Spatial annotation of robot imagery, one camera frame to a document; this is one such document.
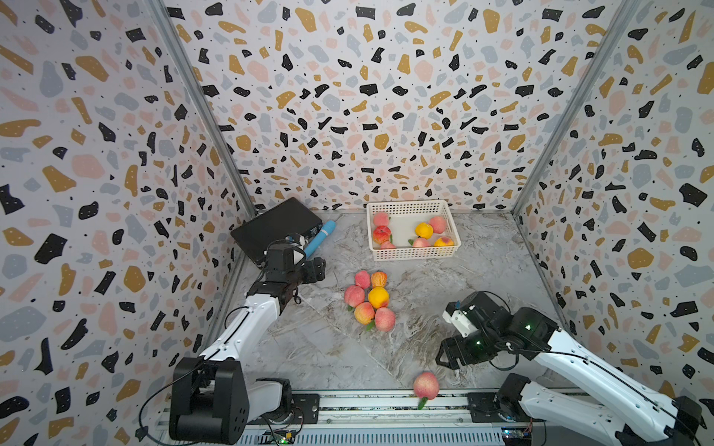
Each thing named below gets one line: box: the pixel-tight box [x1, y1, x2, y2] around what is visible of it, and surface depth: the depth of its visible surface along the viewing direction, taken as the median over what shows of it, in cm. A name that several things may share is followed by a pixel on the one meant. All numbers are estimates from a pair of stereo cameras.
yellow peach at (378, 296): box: [367, 286, 390, 309], surface depth 92 cm
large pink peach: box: [413, 371, 440, 410], surface depth 75 cm
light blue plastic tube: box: [304, 220, 337, 260], surface depth 112 cm
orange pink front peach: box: [353, 301, 375, 326], surface depth 88 cm
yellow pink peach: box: [434, 236, 454, 247], surface depth 106 cm
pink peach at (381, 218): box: [373, 210, 390, 227], surface depth 118 cm
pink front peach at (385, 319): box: [374, 306, 397, 333], surface depth 87 cm
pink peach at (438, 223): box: [429, 215, 447, 235], surface depth 115 cm
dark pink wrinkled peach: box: [354, 270, 371, 290], surface depth 97 cm
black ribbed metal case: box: [230, 196, 324, 266], surface depth 115 cm
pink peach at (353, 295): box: [343, 285, 366, 308], surface depth 92 cm
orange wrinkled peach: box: [370, 271, 388, 288], surface depth 96 cm
